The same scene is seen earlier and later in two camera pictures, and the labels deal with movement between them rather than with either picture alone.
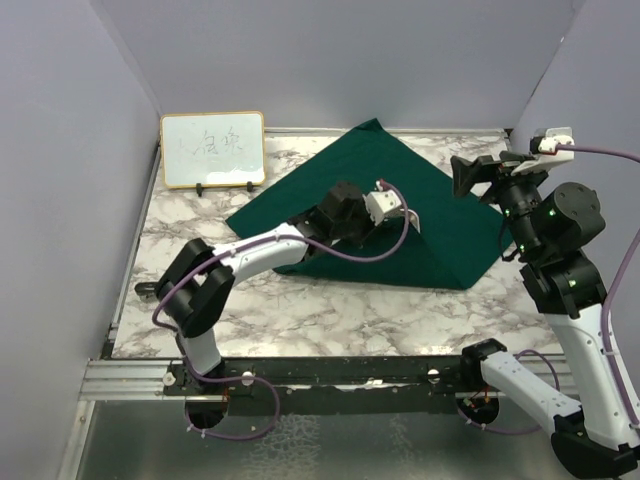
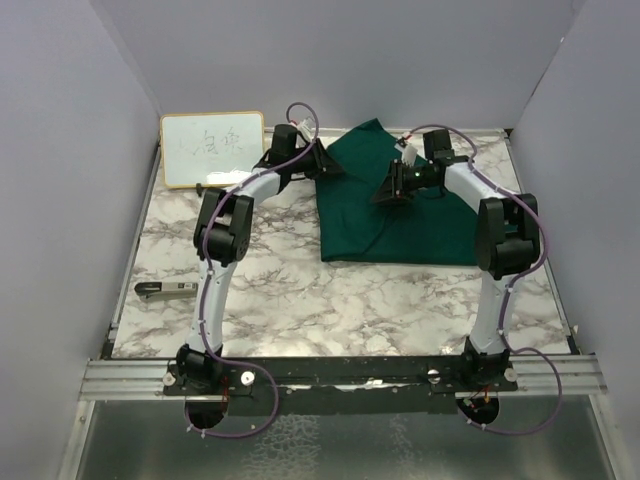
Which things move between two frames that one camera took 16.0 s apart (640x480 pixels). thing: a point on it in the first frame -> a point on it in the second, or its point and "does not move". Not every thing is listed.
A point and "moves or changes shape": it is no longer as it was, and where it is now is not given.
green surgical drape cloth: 458,237 moves or changes shape
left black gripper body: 357,229 -> 309,163
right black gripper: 486,169 -> 393,187
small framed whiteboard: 213,149 does not move
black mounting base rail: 435,378 does not move
